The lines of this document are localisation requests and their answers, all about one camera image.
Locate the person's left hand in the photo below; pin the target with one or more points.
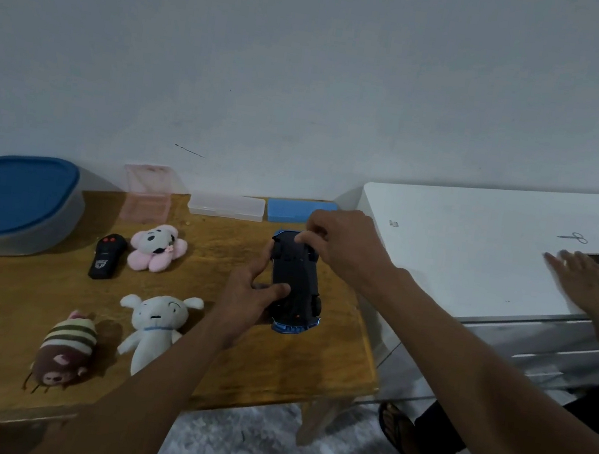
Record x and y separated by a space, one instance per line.
239 309

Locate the person's right hand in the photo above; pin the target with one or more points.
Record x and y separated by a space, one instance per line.
354 250

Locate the blue toy car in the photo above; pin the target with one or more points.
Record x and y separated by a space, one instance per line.
296 290

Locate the blue plastic case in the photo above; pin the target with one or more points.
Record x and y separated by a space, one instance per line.
293 211

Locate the white dog plush toy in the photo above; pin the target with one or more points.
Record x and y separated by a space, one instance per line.
154 331

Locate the pink flower plush toy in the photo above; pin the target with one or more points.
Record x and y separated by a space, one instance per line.
156 249

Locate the clear plastic case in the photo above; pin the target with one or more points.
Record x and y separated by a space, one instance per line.
226 206

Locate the pink transparent case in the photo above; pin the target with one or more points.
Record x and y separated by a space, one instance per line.
143 206

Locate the brown striped plush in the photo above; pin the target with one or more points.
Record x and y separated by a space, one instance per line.
63 352

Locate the blue container lid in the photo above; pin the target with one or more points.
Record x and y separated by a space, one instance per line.
9 194

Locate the person's left forearm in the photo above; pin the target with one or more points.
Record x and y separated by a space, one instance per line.
133 405

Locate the person's right forearm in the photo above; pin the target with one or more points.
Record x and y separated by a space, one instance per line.
501 404

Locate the white cabinet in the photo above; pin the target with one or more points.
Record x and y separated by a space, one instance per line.
467 246

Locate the wooden table leg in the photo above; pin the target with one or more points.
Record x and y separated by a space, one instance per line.
320 422

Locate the black remote control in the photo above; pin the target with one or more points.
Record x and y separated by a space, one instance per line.
107 256

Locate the black sandal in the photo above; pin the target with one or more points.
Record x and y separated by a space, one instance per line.
394 429

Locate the small metal scissors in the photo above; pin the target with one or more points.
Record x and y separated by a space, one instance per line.
576 237

